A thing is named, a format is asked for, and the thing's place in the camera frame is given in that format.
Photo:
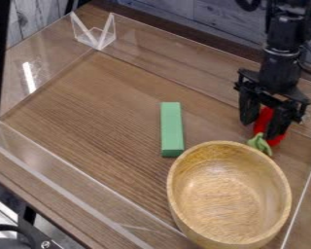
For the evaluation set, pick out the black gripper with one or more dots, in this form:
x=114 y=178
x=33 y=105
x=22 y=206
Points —
x=272 y=87

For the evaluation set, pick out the clear acrylic tray wall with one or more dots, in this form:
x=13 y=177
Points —
x=97 y=215

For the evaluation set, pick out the clear acrylic corner bracket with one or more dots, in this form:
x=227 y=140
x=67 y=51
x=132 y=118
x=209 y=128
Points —
x=94 y=37

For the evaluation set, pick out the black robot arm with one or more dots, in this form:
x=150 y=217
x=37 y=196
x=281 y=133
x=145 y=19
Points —
x=288 y=27

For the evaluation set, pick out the black equipment under table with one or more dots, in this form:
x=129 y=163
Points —
x=29 y=239

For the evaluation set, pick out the green rectangular block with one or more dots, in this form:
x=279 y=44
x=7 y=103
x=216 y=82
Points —
x=172 y=130

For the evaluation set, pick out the wooden oval bowl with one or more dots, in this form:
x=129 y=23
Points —
x=229 y=196

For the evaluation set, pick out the red plush strawberry toy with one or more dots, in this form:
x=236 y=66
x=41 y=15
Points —
x=259 y=142

